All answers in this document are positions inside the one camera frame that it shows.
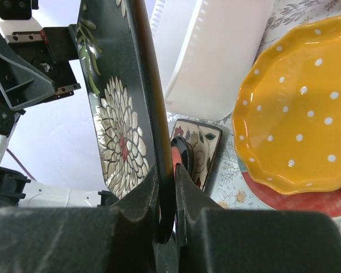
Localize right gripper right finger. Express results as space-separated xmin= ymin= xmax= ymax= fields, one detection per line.
xmin=174 ymin=164 xmax=341 ymax=272

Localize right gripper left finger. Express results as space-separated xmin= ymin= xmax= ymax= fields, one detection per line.
xmin=0 ymin=168 xmax=159 ymax=272

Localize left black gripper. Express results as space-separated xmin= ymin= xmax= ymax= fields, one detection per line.
xmin=0 ymin=27 xmax=80 ymax=111

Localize black square floral plate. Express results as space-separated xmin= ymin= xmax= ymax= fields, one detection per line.
xmin=76 ymin=1 xmax=176 ymax=243

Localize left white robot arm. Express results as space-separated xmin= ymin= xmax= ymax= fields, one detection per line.
xmin=0 ymin=60 xmax=107 ymax=206

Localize white plastic bin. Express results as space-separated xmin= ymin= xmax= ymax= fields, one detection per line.
xmin=150 ymin=0 xmax=273 ymax=121

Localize floral table mat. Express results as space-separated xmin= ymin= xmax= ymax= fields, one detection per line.
xmin=181 ymin=1 xmax=341 ymax=230

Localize black bowl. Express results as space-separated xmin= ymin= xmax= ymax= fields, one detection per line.
xmin=170 ymin=135 xmax=193 ymax=173

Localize orange red small saucer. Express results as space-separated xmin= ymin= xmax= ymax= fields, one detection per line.
xmin=171 ymin=146 xmax=182 ymax=182

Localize square cream floral plate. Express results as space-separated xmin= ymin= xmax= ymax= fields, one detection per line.
xmin=171 ymin=119 xmax=223 ymax=190

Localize red rimmed round plate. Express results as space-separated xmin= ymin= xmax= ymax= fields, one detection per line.
xmin=238 ymin=159 xmax=341 ymax=218

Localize yellow polka dot plate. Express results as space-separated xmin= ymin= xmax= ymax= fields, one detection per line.
xmin=232 ymin=15 xmax=341 ymax=195

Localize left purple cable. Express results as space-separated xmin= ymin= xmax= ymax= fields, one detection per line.
xmin=5 ymin=147 xmax=38 ymax=183

